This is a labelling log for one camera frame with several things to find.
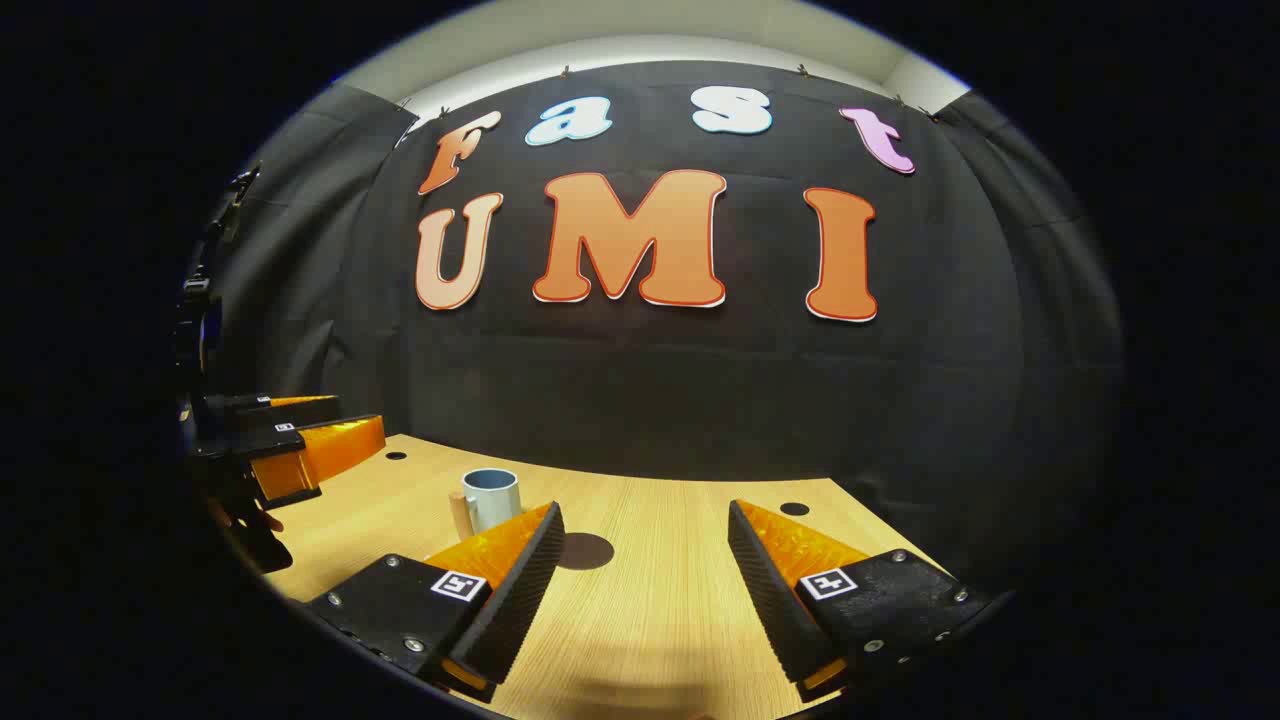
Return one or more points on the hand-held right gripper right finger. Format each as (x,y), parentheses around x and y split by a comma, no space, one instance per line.
(765,600)

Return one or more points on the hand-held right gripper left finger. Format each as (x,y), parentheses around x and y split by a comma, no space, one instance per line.
(520,600)

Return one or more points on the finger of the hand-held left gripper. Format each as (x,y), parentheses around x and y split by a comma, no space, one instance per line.
(250,447)
(260,410)

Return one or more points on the dark brown round coaster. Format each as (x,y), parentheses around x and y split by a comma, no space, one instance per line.
(590,552)

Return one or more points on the light blue cup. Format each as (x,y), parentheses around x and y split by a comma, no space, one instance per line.
(495,510)

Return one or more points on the wooden desktop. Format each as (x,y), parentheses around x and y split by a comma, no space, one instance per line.
(650,620)

